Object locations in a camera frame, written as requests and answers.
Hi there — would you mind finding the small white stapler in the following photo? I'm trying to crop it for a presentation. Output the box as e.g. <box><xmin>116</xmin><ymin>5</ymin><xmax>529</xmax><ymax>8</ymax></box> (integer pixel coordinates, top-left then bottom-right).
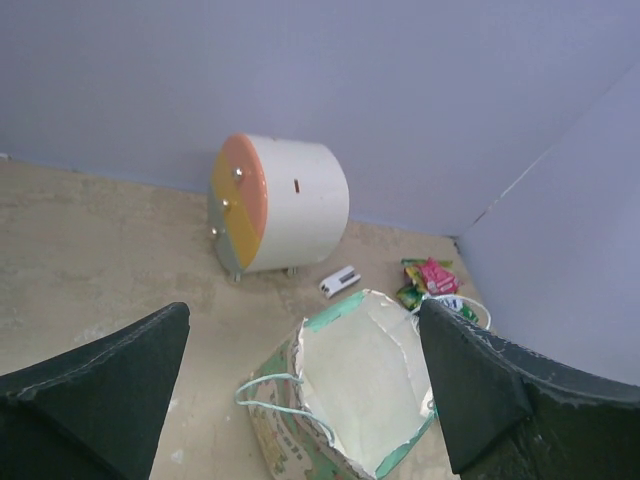
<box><xmin>319</xmin><ymin>265</ymin><xmax>361</xmax><ymax>299</ymax></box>

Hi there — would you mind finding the yellow green snack packet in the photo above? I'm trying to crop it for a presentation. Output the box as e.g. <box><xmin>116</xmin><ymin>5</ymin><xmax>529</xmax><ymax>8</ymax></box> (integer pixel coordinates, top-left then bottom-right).
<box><xmin>437</xmin><ymin>295</ymin><xmax>479</xmax><ymax>323</ymax></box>

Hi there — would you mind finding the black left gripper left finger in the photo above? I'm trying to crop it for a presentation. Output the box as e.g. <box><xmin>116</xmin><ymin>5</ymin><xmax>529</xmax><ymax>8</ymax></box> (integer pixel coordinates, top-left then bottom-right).
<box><xmin>1</xmin><ymin>302</ymin><xmax>190</xmax><ymax>479</ymax></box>

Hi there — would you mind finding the white cylindrical drawer cabinet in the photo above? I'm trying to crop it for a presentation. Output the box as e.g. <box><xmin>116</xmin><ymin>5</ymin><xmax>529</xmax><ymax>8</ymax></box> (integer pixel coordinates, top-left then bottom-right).
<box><xmin>207</xmin><ymin>133</ymin><xmax>350</xmax><ymax>283</ymax></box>

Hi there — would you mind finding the green paper bag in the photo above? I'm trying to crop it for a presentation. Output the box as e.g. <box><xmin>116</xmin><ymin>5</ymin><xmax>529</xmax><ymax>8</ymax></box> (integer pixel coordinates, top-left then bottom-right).
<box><xmin>234</xmin><ymin>289</ymin><xmax>437</xmax><ymax>479</ymax></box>

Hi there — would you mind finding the pink red snack packet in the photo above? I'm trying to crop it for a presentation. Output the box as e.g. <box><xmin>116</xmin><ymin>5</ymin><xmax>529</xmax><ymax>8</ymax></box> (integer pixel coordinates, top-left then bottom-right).
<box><xmin>416</xmin><ymin>258</ymin><xmax>460</xmax><ymax>296</ymax></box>

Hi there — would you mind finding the green Fox's candy packet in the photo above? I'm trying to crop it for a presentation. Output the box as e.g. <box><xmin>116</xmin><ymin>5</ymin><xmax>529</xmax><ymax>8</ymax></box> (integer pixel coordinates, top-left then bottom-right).
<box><xmin>396</xmin><ymin>259</ymin><xmax>453</xmax><ymax>310</ymax></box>

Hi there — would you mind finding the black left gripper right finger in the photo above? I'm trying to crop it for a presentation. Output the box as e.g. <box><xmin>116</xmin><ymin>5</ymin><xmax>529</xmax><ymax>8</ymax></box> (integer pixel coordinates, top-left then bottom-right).
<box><xmin>419</xmin><ymin>300</ymin><xmax>639</xmax><ymax>479</ymax></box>

